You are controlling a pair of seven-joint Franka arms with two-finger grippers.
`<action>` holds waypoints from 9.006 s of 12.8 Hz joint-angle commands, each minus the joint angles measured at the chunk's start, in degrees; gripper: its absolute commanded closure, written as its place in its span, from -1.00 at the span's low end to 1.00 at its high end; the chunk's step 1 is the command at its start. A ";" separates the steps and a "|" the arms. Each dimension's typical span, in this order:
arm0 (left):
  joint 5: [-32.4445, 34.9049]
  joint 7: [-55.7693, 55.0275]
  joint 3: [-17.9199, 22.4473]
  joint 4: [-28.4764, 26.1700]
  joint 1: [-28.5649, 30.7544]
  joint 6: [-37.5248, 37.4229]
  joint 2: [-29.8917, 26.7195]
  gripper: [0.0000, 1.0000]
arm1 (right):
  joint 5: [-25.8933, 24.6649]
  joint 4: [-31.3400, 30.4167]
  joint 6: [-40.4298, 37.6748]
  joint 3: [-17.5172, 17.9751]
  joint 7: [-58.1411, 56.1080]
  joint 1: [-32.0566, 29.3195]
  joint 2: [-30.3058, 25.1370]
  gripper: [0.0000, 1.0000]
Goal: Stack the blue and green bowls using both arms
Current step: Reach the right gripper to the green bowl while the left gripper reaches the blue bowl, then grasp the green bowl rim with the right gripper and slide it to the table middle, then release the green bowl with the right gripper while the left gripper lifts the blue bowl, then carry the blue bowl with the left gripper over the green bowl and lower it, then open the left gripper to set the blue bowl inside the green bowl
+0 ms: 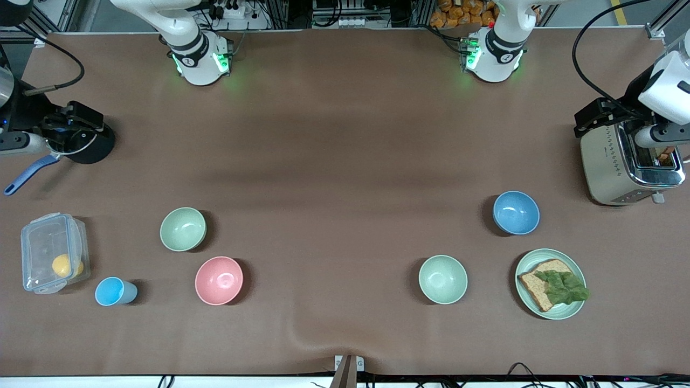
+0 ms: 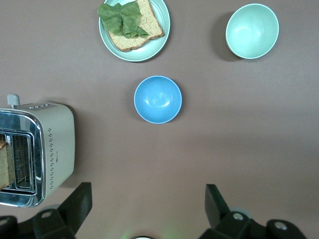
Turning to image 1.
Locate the blue bowl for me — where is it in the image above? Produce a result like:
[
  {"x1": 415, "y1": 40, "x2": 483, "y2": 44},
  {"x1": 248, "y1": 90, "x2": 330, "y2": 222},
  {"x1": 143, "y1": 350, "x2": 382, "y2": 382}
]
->
[{"x1": 492, "y1": 191, "x2": 540, "y2": 236}]

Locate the light green bowl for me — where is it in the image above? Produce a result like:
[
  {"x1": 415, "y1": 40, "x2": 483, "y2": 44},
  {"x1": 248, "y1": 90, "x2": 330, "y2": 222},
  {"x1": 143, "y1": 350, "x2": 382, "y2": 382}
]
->
[
  {"x1": 160, "y1": 207, "x2": 208, "y2": 252},
  {"x1": 418, "y1": 255, "x2": 468, "y2": 305}
]

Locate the pink bowl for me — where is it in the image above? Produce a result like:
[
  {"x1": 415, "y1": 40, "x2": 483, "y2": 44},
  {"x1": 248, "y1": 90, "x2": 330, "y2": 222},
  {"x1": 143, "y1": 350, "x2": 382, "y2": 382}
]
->
[{"x1": 195, "y1": 256, "x2": 244, "y2": 306}]

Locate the glass lid with blue knob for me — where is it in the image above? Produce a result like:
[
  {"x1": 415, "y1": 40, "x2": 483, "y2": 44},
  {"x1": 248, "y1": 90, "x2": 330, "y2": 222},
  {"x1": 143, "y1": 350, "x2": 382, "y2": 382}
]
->
[{"x1": 45, "y1": 129, "x2": 100, "y2": 157}]

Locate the silver toaster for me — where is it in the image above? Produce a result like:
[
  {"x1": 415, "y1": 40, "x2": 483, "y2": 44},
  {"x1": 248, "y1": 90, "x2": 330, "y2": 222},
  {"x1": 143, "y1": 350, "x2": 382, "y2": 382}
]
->
[{"x1": 580, "y1": 121, "x2": 687, "y2": 206}]

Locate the clear plastic lidded container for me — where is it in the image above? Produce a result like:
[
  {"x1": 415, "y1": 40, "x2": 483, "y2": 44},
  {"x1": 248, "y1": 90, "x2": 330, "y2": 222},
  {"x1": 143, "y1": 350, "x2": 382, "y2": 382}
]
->
[{"x1": 20, "y1": 213, "x2": 91, "y2": 295}]

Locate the yellow fruit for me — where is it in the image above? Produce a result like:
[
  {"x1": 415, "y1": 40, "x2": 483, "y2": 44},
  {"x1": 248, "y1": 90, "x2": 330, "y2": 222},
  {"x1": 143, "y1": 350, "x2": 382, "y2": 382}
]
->
[{"x1": 52, "y1": 253, "x2": 85, "y2": 279}]

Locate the blue plastic cup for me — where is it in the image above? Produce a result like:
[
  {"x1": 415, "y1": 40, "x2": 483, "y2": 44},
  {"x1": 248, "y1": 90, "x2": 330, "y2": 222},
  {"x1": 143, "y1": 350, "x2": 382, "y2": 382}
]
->
[{"x1": 95, "y1": 276, "x2": 138, "y2": 307}]

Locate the orange snack packets pile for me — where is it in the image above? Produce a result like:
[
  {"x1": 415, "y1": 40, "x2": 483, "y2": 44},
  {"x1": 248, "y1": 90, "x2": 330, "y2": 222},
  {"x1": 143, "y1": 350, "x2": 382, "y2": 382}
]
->
[{"x1": 430, "y1": 0, "x2": 500, "y2": 29}]

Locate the green lettuce leaf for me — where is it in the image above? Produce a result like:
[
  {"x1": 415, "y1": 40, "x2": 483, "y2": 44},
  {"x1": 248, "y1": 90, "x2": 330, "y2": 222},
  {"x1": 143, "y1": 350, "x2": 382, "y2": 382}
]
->
[{"x1": 534, "y1": 269, "x2": 590, "y2": 306}]

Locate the brown bread slice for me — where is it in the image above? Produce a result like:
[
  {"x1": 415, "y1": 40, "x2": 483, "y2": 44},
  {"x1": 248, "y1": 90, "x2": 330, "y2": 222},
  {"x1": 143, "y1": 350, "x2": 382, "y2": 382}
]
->
[{"x1": 517, "y1": 259, "x2": 574, "y2": 313}]

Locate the white power strip with plugs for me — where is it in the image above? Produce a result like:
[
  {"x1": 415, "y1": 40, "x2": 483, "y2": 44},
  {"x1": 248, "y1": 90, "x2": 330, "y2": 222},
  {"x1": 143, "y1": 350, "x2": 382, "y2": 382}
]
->
[{"x1": 208, "y1": 0, "x2": 271, "y2": 31}]

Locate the light green plate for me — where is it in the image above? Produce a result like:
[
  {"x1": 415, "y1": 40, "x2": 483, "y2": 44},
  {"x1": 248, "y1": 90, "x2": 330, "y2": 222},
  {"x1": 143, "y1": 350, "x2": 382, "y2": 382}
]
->
[{"x1": 515, "y1": 248, "x2": 587, "y2": 321}]

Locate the brown table cover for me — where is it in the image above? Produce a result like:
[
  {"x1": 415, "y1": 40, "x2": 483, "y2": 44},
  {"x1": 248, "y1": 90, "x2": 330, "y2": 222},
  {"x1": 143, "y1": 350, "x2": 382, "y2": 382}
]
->
[{"x1": 0, "y1": 27, "x2": 690, "y2": 378}]

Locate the white empty power strip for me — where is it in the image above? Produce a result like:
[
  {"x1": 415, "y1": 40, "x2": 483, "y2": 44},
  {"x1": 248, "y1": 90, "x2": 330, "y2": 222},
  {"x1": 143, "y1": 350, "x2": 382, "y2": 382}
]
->
[{"x1": 314, "y1": 16, "x2": 377, "y2": 29}]

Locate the black pot with blue handle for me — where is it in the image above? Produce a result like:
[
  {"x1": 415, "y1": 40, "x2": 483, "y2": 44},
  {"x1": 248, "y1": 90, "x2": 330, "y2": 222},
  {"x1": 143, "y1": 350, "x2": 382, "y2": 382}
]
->
[{"x1": 4, "y1": 121, "x2": 116, "y2": 196}]

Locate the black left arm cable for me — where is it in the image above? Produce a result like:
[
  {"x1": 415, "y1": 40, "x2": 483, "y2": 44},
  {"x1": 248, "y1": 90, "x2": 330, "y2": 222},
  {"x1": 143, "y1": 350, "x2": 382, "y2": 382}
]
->
[{"x1": 572, "y1": 0, "x2": 656, "y2": 117}]

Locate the thin black cable loop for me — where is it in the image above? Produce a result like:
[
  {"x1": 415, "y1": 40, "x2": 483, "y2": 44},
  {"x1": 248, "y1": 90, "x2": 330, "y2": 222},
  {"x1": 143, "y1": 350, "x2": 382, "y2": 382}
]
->
[{"x1": 506, "y1": 362, "x2": 546, "y2": 379}]

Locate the grey metal mount bracket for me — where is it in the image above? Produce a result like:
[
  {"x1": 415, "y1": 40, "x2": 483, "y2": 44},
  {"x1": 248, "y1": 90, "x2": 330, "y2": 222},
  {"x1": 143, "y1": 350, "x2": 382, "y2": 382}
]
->
[{"x1": 334, "y1": 354, "x2": 365, "y2": 388}]

